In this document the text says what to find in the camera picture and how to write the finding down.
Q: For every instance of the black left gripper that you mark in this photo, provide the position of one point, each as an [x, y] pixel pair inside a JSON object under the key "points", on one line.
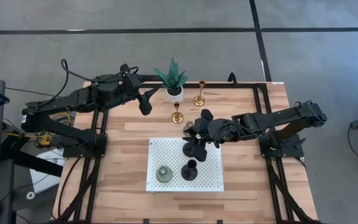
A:
{"points": [[129, 87]]}

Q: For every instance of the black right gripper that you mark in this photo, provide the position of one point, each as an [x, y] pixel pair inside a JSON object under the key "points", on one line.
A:
{"points": [[219, 130]]}

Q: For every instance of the tall black candlestick holder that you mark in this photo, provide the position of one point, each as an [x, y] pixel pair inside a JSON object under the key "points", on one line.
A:
{"points": [[187, 151]]}

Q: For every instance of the ribbed glass candle holder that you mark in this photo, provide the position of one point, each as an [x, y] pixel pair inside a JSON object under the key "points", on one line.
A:
{"points": [[187, 128], [164, 174]]}

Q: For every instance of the short black candlestick holder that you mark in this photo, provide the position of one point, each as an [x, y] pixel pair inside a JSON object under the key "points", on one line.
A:
{"points": [[189, 173]]}

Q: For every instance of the short gold candlestick holder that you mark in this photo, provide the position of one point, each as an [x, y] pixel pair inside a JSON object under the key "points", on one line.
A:
{"points": [[177, 117]]}

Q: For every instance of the tall gold candlestick holder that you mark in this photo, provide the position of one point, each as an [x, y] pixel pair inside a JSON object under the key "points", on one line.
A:
{"points": [[199, 101]]}

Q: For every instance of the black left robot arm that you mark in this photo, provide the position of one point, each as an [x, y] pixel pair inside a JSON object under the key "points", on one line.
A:
{"points": [[57, 104]]}

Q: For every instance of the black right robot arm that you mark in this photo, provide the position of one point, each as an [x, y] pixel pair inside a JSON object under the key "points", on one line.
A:
{"points": [[278, 119]]}

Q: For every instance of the artificial plant in white pot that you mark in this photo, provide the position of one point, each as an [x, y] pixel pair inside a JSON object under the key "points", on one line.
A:
{"points": [[174, 93]]}

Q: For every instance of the white perforated metal shelf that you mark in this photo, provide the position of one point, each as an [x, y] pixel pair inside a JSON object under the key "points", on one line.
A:
{"points": [[166, 152]]}

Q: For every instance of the black curved hook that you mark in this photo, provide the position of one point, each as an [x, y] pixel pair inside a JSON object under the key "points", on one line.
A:
{"points": [[232, 77]]}

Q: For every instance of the black stand beam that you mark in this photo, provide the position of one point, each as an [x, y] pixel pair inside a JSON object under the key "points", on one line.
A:
{"points": [[33, 161]]}

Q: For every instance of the white paper sheet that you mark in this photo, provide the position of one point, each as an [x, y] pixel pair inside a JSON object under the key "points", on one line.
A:
{"points": [[42, 183]]}

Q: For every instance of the black aluminium table frame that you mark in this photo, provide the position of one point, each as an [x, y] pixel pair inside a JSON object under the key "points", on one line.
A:
{"points": [[222, 84]]}

